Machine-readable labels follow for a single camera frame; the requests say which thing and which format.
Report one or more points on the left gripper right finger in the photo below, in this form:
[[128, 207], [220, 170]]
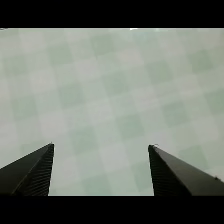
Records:
[[180, 175]]

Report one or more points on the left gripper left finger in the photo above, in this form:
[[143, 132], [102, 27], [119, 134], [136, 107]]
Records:
[[31, 173]]

